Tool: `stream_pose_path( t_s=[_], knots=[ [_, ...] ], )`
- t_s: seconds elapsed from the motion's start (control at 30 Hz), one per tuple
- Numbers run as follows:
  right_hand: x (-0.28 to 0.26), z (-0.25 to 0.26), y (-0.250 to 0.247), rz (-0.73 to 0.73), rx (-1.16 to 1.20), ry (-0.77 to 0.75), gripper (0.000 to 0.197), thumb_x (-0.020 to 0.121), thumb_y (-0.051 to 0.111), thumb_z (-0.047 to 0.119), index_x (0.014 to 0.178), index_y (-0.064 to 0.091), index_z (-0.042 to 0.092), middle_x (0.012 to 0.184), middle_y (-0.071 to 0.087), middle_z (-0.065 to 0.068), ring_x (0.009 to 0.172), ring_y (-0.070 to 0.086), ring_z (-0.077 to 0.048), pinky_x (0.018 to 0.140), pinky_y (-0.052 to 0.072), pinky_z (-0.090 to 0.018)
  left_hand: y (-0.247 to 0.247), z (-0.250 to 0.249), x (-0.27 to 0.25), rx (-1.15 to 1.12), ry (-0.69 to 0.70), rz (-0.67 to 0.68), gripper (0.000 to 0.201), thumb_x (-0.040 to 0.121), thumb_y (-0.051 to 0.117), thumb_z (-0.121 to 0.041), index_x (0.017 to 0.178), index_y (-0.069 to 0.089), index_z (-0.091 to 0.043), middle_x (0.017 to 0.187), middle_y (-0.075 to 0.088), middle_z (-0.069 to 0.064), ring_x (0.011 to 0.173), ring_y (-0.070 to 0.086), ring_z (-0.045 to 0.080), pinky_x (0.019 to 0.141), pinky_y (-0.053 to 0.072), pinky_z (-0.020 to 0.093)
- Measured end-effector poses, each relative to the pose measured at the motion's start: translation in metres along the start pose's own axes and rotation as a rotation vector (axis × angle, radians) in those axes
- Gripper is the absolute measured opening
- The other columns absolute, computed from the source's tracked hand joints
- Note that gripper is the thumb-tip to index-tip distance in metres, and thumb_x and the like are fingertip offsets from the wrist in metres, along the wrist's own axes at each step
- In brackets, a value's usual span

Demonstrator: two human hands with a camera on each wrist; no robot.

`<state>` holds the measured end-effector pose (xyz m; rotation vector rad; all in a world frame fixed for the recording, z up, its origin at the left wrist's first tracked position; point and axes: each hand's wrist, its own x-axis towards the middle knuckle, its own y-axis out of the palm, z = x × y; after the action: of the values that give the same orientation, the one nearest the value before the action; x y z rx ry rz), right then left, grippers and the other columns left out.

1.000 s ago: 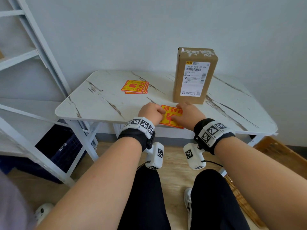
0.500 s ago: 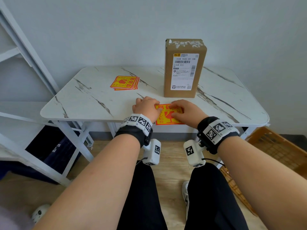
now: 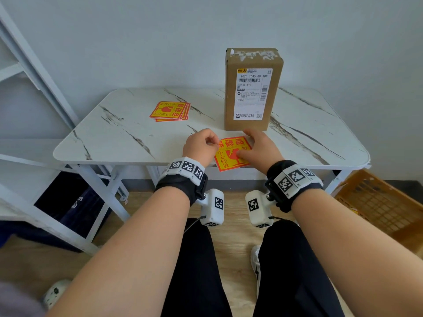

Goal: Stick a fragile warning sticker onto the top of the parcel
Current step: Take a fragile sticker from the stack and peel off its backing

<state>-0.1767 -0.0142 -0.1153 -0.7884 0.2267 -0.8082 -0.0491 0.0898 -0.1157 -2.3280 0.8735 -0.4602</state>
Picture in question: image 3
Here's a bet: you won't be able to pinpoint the person's left hand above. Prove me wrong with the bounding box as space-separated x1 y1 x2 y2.
182 129 220 168

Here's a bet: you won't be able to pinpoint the person's right hand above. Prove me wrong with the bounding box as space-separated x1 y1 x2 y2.
236 129 285 175

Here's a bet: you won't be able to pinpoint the yellow red warning sticker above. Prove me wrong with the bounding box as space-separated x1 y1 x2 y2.
214 136 253 172

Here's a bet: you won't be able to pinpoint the person's right forearm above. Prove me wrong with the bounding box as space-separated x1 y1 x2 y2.
291 189 423 317

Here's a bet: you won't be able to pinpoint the person's left forearm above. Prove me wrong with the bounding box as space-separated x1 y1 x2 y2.
46 185 191 317

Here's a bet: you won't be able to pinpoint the black wristband with marker tags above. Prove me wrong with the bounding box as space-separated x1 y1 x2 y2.
155 157 209 207
265 160 324 213

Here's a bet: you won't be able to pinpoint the stack of yellow red stickers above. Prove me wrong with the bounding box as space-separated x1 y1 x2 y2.
149 101 191 122

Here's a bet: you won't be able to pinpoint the white shipping label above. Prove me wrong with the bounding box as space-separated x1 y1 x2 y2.
233 68 273 121

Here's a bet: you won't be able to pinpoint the brown cardboard parcel box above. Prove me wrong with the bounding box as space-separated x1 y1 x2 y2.
224 48 284 132

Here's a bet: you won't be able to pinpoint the white marble-look table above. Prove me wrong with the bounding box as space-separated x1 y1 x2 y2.
53 87 371 243

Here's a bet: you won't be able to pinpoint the white sneaker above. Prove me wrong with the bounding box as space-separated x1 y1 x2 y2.
250 245 262 299

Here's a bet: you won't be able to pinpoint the person's black trousers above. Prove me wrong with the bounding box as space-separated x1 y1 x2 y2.
161 218 346 317

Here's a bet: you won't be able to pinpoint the orange plastic crate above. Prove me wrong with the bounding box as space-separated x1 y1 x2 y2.
334 169 423 255

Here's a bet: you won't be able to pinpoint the dark blue bag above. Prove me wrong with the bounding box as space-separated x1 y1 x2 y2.
0 171 111 253

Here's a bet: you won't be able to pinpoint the white metal shelf rack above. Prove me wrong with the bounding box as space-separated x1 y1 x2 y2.
0 3 130 255

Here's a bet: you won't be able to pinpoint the white perforated clog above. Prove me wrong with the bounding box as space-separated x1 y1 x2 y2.
42 279 73 310

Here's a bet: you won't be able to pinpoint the grey cloth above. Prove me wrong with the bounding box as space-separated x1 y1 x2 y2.
0 282 46 317

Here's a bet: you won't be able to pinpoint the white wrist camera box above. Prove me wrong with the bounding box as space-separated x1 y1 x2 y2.
196 189 225 227
245 190 274 228

